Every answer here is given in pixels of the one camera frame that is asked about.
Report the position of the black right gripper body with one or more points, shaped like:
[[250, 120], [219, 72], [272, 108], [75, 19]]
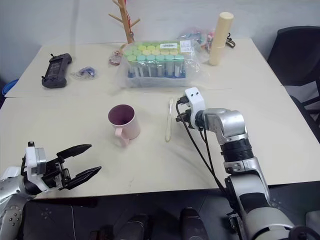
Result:
[[185, 118]]

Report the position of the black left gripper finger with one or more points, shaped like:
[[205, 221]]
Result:
[[83, 175], [75, 150]]

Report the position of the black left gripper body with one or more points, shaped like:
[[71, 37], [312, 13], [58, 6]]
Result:
[[53, 173]]

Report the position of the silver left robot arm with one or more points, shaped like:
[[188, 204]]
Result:
[[10, 215]]

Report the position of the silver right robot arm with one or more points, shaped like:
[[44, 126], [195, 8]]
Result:
[[231, 122]]

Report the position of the cream toothbrush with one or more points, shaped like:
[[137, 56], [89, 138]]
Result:
[[169, 125]]

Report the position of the pink mug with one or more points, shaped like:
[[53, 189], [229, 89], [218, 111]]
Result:
[[130, 127]]

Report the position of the wooden branch stand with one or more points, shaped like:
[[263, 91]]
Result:
[[128, 27]]

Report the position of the blue tube rack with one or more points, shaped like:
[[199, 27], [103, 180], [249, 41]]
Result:
[[155, 81]]

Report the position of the clear bag of capped tubes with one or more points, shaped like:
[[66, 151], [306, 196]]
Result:
[[155, 65]]

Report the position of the dark rounded shape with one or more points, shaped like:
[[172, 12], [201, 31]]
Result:
[[193, 225], [136, 227]]

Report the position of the small bag with blue pieces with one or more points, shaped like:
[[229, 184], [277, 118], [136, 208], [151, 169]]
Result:
[[86, 71]]

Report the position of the black handheld controller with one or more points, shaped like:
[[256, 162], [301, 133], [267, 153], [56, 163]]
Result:
[[56, 71]]

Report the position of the clear bag of colourful clips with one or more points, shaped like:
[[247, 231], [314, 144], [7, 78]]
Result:
[[200, 37]]

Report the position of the cream cylinder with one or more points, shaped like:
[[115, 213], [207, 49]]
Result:
[[220, 37]]

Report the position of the black clip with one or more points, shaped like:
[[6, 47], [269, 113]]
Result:
[[230, 41]]

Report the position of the blue round object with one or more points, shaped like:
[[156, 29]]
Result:
[[8, 88]]

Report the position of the pink trinket in clear bag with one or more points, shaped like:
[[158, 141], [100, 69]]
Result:
[[115, 59]]

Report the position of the black office chair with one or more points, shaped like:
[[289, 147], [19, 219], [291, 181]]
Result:
[[295, 55]]

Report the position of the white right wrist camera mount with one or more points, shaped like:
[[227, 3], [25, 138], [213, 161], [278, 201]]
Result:
[[196, 100]]

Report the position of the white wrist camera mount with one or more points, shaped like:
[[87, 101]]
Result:
[[31, 162], [196, 100]]

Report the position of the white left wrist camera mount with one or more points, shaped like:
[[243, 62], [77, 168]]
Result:
[[31, 162]]

